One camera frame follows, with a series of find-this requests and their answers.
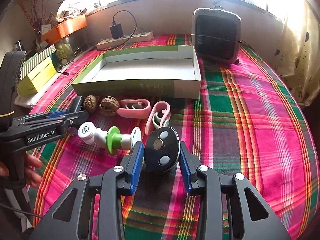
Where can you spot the pink clip lying flat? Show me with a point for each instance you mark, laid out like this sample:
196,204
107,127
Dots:
134,109

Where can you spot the white mushroom-shaped knob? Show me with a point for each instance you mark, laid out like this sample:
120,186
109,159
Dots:
100,138

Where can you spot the glass jar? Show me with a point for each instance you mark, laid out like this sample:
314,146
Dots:
64,51

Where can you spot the white round cap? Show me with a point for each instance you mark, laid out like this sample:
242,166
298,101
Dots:
86,132

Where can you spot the beige power strip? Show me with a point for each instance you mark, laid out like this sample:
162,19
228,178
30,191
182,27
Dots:
110,43

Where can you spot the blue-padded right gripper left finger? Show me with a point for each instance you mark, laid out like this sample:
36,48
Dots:
71,216

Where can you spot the green white thread spool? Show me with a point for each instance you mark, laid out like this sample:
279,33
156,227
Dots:
116,141

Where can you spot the black rectangular device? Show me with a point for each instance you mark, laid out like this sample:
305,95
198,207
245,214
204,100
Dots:
76,104

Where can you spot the red twig decoration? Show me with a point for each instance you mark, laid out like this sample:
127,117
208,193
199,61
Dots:
34,11

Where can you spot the grey black space heater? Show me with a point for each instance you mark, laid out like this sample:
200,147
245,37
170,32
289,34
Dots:
216,34

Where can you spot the person's left hand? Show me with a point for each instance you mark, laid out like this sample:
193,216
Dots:
31,163

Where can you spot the green grey cardboard box tray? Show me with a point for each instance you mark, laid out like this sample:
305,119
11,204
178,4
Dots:
168,71

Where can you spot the striped green white box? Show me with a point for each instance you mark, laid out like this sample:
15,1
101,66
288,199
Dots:
37,58

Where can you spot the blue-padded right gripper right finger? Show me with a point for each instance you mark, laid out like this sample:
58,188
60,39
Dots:
249,215

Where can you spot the orange tray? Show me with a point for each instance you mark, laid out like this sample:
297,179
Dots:
64,29

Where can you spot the black charger with cable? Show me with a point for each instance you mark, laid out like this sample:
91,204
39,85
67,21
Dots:
116,28

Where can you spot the cream patterned curtain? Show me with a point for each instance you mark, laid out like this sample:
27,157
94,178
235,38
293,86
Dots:
296,60

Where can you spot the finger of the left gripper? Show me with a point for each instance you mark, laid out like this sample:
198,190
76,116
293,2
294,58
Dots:
49,115
52,126

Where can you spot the yellow box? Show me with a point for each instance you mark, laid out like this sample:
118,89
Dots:
35,76

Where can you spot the brown walnut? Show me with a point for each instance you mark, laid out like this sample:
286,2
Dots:
91,103
109,106

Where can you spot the black round disc with buttons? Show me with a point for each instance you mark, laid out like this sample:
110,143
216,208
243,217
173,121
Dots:
162,150

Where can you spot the pink clip with grey insert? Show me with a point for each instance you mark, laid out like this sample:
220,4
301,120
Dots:
159,117

